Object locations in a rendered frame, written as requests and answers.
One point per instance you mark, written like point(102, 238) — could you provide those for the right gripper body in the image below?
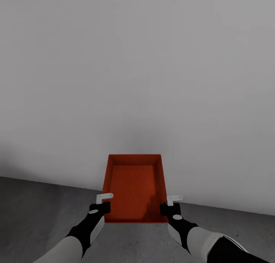
point(165, 209)

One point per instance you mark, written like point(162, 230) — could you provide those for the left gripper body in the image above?
point(105, 207)

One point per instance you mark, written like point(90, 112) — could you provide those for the storage box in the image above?
point(138, 187)

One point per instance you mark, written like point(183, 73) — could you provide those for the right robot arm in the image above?
point(204, 246)

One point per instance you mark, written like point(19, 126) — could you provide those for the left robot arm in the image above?
point(72, 248)

